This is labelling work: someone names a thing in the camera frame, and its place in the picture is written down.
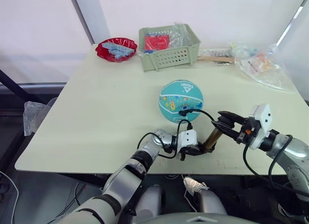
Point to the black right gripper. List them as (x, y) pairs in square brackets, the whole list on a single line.
[(247, 131)]

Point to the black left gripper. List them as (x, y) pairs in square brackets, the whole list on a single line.
[(187, 151)]

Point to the bronze hand pump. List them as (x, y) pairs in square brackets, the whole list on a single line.
[(212, 139)]

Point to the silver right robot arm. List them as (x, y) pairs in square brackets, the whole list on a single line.
[(295, 151)]

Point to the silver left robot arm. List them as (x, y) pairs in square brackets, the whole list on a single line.
[(125, 178)]

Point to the white sneaker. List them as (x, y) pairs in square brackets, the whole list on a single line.
[(193, 185)]

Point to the teal printed basketball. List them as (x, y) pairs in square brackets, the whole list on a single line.
[(179, 98)]

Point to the large clear bag with items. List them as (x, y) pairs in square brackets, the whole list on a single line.
[(263, 67)]

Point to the wooden stick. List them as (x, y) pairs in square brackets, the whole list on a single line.
[(214, 58)]

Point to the grey robot torso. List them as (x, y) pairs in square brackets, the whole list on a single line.
[(198, 219)]

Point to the pale green perforated plastic basket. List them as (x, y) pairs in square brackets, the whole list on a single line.
[(169, 57)]

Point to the small clear plastic bag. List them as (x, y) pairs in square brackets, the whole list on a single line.
[(178, 35)]

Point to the red packet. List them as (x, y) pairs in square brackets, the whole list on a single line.
[(155, 41)]

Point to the red plastic bowl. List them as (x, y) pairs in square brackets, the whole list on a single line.
[(103, 51)]

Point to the crumpled clear plastic bag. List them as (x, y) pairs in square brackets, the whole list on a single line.
[(33, 115)]

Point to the black diagonal bar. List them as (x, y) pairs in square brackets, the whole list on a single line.
[(14, 87)]

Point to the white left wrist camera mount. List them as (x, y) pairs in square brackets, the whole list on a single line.
[(188, 138)]

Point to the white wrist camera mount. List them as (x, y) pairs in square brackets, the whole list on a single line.
[(262, 122), (188, 138)]

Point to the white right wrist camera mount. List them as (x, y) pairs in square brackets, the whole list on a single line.
[(262, 122)]

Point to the grey window frame post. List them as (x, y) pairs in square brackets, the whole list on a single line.
[(293, 18), (89, 16)]

